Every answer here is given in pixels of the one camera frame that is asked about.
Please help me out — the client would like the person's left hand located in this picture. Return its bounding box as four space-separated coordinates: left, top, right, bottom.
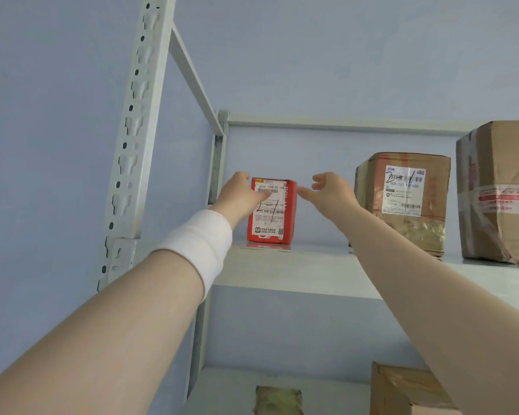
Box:
209 171 273 231

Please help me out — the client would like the person's left forearm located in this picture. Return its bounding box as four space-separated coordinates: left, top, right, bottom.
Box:
0 249 206 415

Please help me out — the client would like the brown taped box marked 2-1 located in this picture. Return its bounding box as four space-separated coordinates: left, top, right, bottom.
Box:
349 152 452 259

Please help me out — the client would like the red parcel box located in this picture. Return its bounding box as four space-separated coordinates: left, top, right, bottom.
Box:
246 177 298 246

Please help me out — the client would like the white wristband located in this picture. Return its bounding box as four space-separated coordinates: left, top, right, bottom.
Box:
152 209 234 302

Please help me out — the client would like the large cardboard box red tape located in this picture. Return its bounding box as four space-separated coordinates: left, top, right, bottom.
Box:
455 120 519 266

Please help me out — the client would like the white metal shelf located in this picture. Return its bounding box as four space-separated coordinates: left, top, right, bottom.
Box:
97 0 519 415

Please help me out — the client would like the brown box yellow tape 2-2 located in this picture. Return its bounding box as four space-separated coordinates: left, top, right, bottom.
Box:
370 361 464 415

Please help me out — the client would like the person's right forearm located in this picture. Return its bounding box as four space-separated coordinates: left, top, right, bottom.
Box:
339 202 519 415

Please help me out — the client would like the small yellow-taped box marked 2-2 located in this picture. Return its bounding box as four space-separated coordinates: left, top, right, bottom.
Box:
253 386 304 415

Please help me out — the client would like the person's right hand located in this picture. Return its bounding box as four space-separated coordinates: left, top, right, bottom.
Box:
296 171 362 223

